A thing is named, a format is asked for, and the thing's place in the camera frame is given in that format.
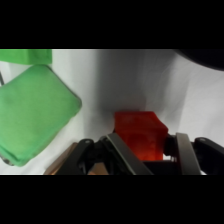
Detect small green cube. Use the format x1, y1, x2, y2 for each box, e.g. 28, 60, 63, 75
0, 49, 54, 66

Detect large green soft block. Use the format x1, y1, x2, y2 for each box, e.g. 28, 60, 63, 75
0, 64, 83, 167

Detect wooden block with blue top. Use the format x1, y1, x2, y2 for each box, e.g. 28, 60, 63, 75
43, 142, 110, 176

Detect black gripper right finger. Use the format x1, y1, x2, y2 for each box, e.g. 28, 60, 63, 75
162, 132, 224, 176

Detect red cube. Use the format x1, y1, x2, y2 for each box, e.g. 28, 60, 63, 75
113, 110, 170, 162

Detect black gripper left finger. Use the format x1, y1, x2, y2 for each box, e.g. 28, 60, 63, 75
54, 132, 155, 176

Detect black bowl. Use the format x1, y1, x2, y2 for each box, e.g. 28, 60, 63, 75
174, 49, 224, 72

